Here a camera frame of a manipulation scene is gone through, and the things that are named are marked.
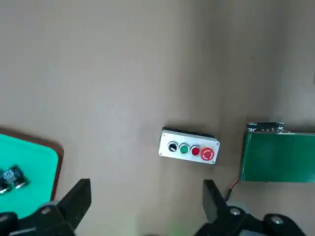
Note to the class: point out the green belt conveyor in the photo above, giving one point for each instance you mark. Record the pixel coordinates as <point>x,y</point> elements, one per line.
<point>278,157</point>

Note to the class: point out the grey push-button control box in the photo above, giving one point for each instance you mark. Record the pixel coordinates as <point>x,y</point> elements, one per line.
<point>184,158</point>

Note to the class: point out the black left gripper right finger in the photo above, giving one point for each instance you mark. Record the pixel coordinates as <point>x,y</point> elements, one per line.
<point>216,209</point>

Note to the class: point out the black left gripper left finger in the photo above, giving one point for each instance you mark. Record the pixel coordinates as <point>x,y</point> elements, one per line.
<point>69,209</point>

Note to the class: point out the green plastic tray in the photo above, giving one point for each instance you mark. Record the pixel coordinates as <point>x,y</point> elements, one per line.
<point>32,159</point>

